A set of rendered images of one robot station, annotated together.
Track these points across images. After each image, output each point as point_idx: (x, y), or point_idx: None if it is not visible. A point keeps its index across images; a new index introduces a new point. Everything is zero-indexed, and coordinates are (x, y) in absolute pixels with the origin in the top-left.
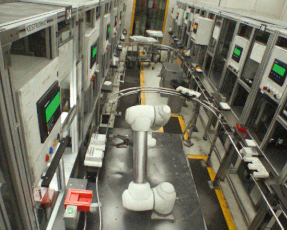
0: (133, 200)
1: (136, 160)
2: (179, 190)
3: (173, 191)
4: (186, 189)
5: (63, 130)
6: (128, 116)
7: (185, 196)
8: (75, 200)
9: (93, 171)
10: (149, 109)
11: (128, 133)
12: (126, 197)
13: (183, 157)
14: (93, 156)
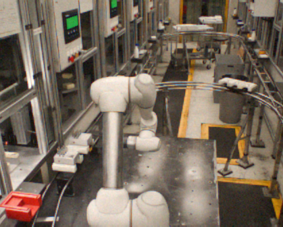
0: (98, 213)
1: (105, 154)
2: (190, 214)
3: (160, 204)
4: (202, 212)
5: None
6: (92, 90)
7: (198, 223)
8: (14, 205)
9: (64, 179)
10: (121, 80)
11: None
12: (90, 209)
13: (210, 170)
14: (64, 157)
